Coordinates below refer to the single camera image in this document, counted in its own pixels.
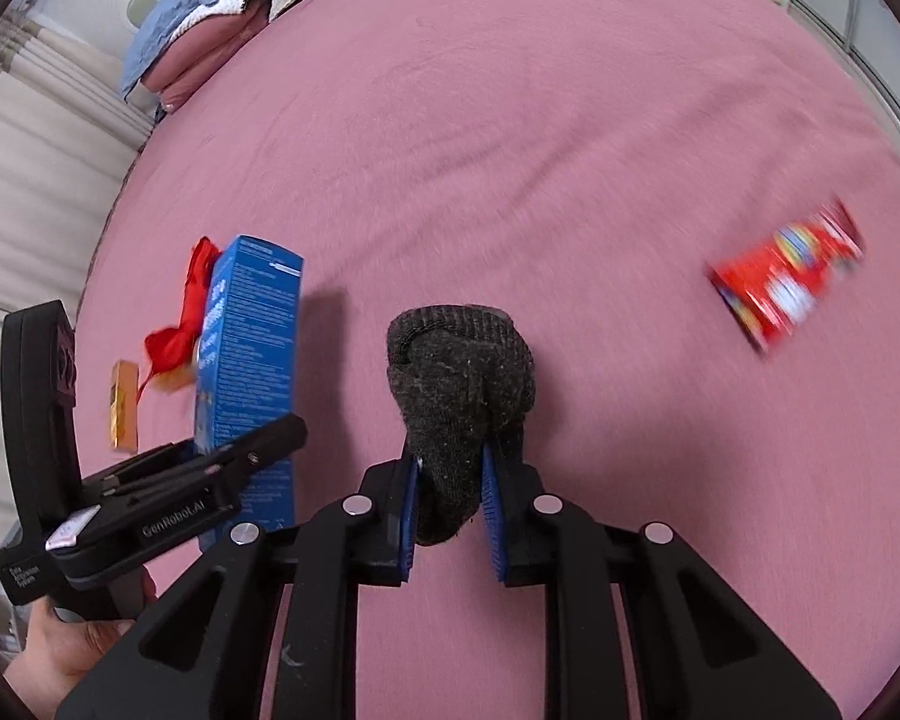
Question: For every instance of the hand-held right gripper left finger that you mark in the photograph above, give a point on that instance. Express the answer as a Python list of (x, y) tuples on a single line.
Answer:
[(409, 525)]

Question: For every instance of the white sliding door wardrobe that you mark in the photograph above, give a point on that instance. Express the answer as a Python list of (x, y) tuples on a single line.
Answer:
[(870, 37)]

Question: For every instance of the orange gold snack wrapper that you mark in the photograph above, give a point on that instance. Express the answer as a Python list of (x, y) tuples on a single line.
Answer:
[(176, 382)]

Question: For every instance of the red ribbon cloth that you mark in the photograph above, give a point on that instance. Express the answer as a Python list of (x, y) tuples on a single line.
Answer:
[(195, 292)]

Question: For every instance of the pink folded quilt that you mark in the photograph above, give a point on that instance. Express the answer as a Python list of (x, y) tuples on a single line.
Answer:
[(195, 52)]

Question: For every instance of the blue cardboard box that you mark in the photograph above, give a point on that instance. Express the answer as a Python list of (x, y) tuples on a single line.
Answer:
[(259, 330)]

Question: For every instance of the dark grey sock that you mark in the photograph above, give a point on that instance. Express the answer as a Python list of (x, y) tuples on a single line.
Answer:
[(457, 390)]

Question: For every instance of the person's left hand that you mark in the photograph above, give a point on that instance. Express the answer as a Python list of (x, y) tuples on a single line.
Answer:
[(60, 652)]

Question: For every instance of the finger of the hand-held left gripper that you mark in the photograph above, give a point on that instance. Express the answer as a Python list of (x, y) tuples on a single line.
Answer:
[(262, 442)]

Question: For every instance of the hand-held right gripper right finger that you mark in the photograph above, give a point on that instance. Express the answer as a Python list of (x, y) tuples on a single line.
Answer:
[(495, 525)]

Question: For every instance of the gold box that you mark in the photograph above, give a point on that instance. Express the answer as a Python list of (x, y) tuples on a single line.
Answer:
[(124, 405)]

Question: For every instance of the red snack packet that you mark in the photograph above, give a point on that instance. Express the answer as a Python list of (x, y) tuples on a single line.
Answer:
[(780, 277)]

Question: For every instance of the beige curtain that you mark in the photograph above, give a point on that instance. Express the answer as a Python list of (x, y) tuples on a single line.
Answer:
[(30, 202)]

